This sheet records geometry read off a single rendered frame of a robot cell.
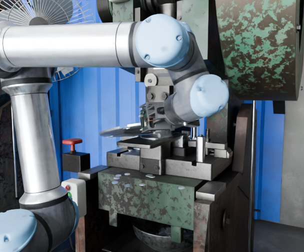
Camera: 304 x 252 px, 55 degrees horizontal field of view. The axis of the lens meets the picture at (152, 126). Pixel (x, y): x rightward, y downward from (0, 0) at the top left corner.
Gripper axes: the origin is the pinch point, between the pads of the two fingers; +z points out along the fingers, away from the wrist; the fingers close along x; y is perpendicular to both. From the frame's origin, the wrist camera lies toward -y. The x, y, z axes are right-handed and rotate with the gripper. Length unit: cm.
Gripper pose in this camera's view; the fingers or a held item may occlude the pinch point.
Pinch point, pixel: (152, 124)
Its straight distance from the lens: 87.4
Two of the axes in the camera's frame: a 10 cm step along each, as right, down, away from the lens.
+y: -9.1, 0.4, -4.0
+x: 1.1, 9.8, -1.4
